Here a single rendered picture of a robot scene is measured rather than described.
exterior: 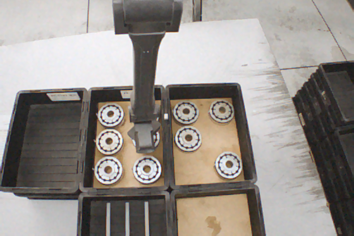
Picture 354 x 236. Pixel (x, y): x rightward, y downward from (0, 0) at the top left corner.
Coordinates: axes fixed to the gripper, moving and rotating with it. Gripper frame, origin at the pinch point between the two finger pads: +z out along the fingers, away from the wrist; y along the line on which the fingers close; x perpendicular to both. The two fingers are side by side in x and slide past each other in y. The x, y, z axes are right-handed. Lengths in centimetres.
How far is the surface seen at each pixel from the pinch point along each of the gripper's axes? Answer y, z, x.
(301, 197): 28, 17, -64
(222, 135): 22.1, 5.8, -20.4
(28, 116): -27, 7, 45
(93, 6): 77, 99, 158
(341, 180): 66, 50, -92
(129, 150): -7.3, 5.8, 2.2
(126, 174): -14.3, 5.3, -3.6
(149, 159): -4.7, 2.7, -6.3
